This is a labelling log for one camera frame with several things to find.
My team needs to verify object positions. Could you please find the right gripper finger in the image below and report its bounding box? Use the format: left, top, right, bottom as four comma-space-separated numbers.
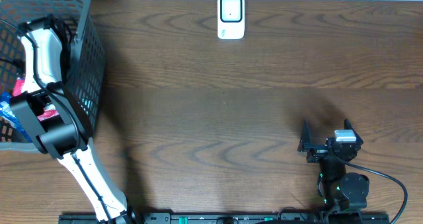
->
297, 120, 313, 152
344, 119, 364, 145

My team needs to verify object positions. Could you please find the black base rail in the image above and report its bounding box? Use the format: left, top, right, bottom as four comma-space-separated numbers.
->
58, 211, 391, 224

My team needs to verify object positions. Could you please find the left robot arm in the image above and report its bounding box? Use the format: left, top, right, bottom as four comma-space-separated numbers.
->
10, 15, 142, 223

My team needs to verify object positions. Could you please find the grey plastic mesh basket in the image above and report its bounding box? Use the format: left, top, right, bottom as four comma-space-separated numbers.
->
1, 0, 106, 153

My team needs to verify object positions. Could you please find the red purple snack packet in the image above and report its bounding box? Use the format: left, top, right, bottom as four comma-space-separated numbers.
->
11, 77, 59, 121

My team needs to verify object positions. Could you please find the white barcode scanner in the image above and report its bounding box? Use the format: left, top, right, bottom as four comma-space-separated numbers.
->
217, 0, 245, 40

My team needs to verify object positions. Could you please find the blue snack bar wrapper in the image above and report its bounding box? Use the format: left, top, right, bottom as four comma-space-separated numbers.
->
1, 92, 32, 142

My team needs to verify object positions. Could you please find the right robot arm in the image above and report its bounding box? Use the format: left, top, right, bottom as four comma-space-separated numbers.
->
297, 120, 369, 223

